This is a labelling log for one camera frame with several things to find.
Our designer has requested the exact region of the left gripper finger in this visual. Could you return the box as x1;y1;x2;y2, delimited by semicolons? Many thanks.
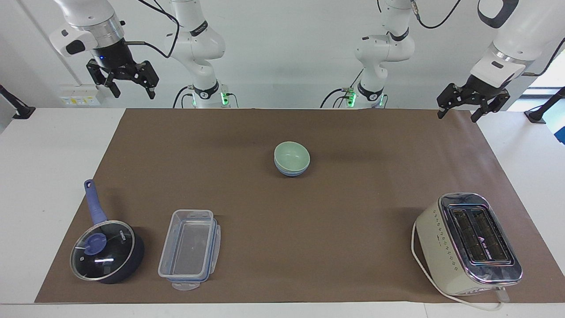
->
470;90;511;123
437;83;471;120

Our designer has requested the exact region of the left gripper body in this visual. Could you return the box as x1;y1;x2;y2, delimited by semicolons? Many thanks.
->
465;75;502;100

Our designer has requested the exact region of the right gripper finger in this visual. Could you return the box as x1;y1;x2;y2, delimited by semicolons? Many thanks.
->
86;59;121;99
125;61;160;100

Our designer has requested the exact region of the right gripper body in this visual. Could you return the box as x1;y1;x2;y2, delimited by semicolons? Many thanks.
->
90;38;139;77

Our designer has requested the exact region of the green bowl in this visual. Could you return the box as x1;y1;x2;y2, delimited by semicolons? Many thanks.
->
274;141;311;173

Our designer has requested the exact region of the blue bowl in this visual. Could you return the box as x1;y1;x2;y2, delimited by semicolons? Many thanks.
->
274;159;309;178

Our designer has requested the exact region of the black stand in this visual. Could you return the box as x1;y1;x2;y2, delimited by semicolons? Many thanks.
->
0;84;36;120
524;87;565;124

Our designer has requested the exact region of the cream toaster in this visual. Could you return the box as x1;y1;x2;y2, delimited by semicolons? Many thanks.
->
415;192;524;297

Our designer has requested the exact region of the clear plastic container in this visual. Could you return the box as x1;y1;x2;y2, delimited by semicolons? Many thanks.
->
158;209;218;283

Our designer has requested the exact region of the glass pot lid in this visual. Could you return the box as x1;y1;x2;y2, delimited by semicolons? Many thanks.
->
70;220;136;282

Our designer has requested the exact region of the clear container lid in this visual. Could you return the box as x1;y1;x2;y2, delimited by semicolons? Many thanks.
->
169;216;222;292

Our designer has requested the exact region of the black cable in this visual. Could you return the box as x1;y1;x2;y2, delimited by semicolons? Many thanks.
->
523;38;565;77
411;0;462;30
125;0;182;59
173;86;195;109
320;88;350;109

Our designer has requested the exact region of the white wall socket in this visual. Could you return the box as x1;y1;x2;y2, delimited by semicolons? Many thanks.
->
59;84;100;107

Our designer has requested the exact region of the blue pot with handle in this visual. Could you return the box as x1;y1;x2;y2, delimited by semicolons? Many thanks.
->
70;179;145;284

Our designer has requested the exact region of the white toaster cord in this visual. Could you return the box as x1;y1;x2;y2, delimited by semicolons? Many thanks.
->
411;220;511;312

